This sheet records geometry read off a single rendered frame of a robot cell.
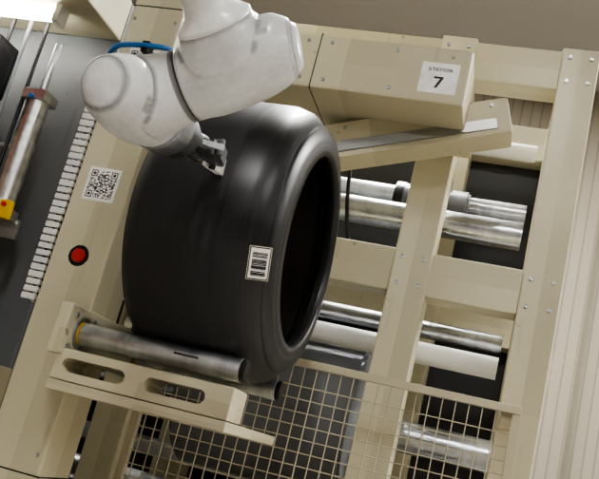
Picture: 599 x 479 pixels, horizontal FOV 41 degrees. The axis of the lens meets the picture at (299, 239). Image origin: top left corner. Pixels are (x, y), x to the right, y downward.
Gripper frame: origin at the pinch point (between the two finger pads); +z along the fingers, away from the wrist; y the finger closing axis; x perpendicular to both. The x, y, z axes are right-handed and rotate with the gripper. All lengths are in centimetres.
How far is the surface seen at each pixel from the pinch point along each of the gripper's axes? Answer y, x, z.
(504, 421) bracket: -56, 36, 62
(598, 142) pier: -90, -142, 438
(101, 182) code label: 33.9, 3.6, 23.4
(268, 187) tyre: -9.1, 2.0, 4.9
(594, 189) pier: -93, -108, 433
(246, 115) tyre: 0.6, -12.3, 11.9
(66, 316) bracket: 25.5, 32.1, 7.7
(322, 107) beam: 2, -32, 66
